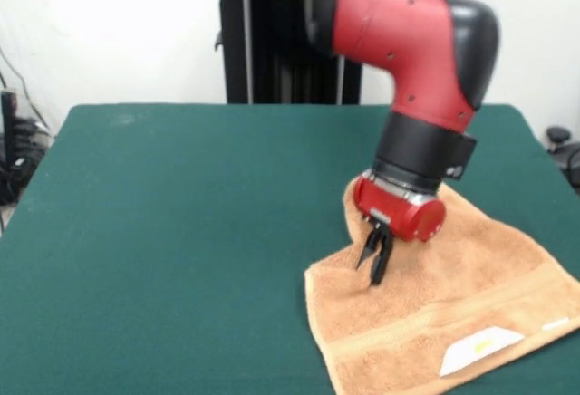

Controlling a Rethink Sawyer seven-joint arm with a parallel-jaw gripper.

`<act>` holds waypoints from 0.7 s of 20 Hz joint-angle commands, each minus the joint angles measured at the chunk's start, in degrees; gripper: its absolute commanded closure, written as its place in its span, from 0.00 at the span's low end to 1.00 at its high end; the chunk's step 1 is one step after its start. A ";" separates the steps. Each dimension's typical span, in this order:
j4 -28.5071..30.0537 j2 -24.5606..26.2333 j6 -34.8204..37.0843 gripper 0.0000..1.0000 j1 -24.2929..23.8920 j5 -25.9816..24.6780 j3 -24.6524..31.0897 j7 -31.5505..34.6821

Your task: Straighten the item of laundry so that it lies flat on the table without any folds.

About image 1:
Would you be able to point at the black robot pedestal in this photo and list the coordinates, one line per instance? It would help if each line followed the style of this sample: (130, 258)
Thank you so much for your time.
(272, 51)

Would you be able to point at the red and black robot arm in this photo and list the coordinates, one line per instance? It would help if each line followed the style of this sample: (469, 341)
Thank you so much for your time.
(399, 41)

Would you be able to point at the dark green table cloth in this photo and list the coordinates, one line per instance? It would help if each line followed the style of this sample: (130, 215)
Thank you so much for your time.
(181, 254)

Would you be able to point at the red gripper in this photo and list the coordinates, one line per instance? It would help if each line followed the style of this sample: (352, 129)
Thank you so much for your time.
(399, 211)

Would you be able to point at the tan terry towel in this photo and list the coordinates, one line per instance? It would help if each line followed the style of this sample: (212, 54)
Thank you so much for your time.
(430, 300)

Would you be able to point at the black office chair base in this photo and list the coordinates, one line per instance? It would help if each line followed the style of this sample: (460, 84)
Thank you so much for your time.
(558, 134)

